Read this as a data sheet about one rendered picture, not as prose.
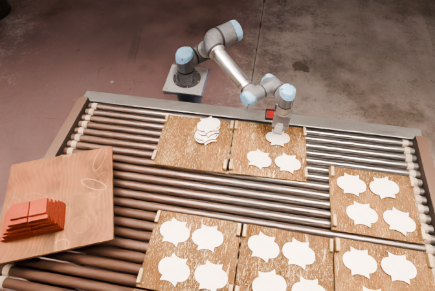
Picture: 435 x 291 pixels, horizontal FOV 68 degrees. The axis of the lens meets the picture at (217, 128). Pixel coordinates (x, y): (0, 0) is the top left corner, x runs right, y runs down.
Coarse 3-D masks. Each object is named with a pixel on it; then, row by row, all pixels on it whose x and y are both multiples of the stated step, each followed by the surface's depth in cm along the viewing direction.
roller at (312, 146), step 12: (96, 120) 198; (108, 120) 197; (120, 120) 196; (132, 120) 197; (312, 144) 183; (324, 144) 183; (372, 156) 179; (384, 156) 178; (396, 156) 177; (408, 156) 176
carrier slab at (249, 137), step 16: (240, 128) 189; (256, 128) 189; (272, 128) 188; (288, 128) 188; (240, 144) 182; (256, 144) 182; (288, 144) 181; (304, 144) 181; (240, 160) 175; (272, 160) 175; (304, 160) 175; (256, 176) 170; (272, 176) 169; (288, 176) 169
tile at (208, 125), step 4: (204, 120) 186; (208, 120) 186; (212, 120) 186; (216, 120) 186; (200, 124) 185; (204, 124) 185; (208, 124) 185; (212, 124) 184; (216, 124) 184; (200, 128) 183; (204, 128) 183; (208, 128) 183; (212, 128) 183; (216, 128) 184; (208, 132) 182
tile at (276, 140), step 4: (272, 132) 185; (268, 136) 184; (272, 136) 184; (276, 136) 183; (280, 136) 183; (284, 136) 183; (288, 136) 183; (268, 140) 182; (272, 140) 182; (276, 140) 182; (280, 140) 182; (284, 140) 182; (288, 140) 182; (272, 144) 180; (276, 144) 180; (280, 144) 180
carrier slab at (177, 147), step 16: (176, 128) 190; (192, 128) 190; (224, 128) 189; (160, 144) 183; (176, 144) 183; (192, 144) 183; (208, 144) 182; (224, 144) 182; (160, 160) 176; (176, 160) 176; (192, 160) 176; (208, 160) 176
